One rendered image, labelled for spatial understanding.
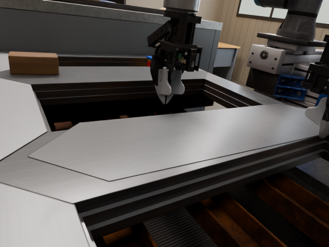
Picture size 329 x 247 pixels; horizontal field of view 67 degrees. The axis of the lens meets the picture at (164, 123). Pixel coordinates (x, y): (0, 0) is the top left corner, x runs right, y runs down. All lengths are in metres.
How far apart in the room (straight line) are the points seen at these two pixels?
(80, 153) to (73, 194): 0.09
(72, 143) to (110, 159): 0.07
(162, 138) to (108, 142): 0.09
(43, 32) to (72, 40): 0.11
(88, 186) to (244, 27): 4.89
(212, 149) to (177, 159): 0.08
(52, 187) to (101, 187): 0.06
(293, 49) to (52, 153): 0.99
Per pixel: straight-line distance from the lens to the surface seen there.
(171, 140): 0.44
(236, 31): 5.20
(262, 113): 0.68
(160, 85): 0.59
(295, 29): 1.19
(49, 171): 0.36
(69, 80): 0.73
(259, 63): 1.10
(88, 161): 0.37
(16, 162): 0.39
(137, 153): 0.39
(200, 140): 0.46
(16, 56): 0.77
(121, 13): 1.22
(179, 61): 0.54
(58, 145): 0.41
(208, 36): 1.50
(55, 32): 1.15
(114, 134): 0.44
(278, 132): 0.59
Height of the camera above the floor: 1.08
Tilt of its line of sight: 24 degrees down
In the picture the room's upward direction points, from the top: 8 degrees clockwise
